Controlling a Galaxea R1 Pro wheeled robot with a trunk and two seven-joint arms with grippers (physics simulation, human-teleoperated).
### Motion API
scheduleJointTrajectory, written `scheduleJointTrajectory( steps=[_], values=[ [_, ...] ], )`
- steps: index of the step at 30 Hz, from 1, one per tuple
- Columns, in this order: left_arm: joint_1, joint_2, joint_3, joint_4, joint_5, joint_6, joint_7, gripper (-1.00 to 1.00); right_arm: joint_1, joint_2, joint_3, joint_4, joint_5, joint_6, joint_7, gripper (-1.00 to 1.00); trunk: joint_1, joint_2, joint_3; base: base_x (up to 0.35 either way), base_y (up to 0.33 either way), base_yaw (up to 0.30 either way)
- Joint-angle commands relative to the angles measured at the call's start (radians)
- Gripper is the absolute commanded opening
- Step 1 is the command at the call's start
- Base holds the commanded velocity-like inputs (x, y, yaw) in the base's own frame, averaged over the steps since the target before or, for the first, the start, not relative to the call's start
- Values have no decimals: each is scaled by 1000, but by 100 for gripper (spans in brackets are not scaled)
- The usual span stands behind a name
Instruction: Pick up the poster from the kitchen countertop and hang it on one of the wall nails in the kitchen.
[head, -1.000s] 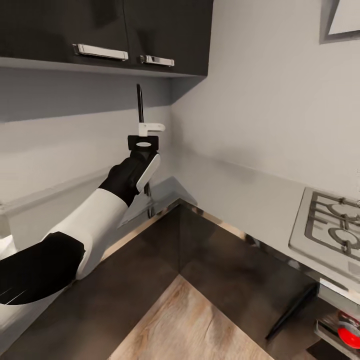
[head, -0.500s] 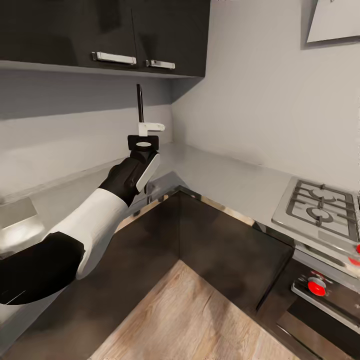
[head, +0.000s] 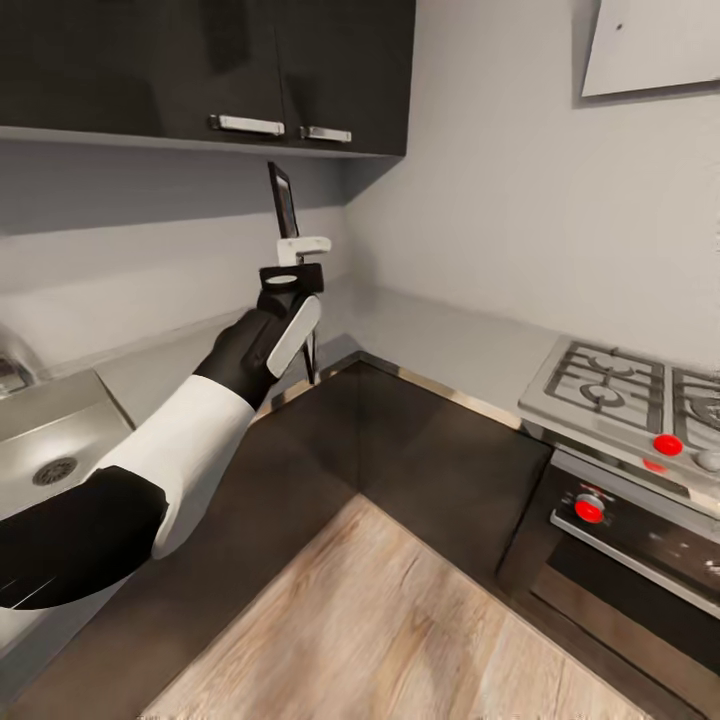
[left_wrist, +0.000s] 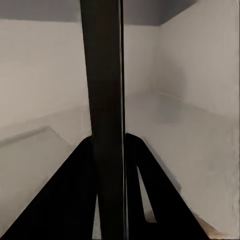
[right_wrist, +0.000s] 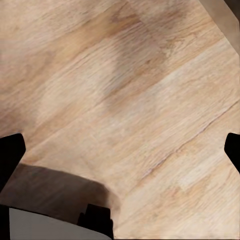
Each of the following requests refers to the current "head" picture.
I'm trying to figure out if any poster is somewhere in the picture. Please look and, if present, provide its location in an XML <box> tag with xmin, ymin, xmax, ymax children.
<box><xmin>268</xmin><ymin>162</ymin><xmax>317</xmax><ymax>385</ymax></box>

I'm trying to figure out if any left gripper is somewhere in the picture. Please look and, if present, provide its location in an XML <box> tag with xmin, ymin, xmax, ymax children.
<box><xmin>259</xmin><ymin>263</ymin><xmax>323</xmax><ymax>294</ymax></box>

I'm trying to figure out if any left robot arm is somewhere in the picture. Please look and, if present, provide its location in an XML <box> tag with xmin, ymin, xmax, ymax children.
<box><xmin>0</xmin><ymin>235</ymin><xmax>331</xmax><ymax>713</ymax></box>

